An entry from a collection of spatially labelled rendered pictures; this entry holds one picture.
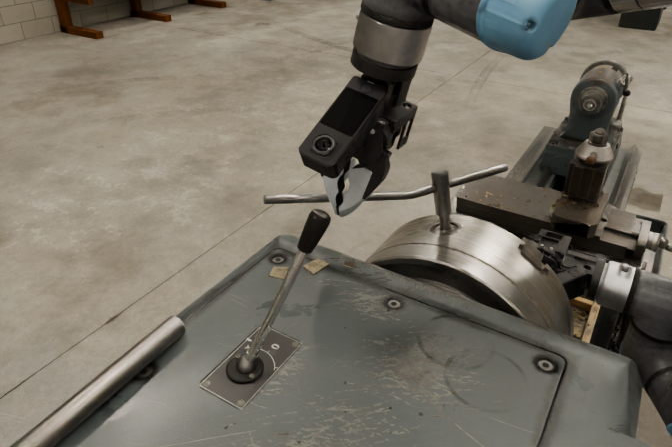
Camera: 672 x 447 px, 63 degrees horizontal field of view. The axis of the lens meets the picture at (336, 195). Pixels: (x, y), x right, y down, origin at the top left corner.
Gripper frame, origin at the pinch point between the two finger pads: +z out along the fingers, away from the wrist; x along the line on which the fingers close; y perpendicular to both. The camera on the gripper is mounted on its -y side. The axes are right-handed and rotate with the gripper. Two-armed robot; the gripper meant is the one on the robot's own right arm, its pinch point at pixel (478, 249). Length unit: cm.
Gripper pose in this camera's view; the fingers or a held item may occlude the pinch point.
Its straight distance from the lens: 101.5
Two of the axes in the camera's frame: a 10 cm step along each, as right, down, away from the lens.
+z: -8.5, -2.6, 4.6
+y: 5.3, -4.2, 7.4
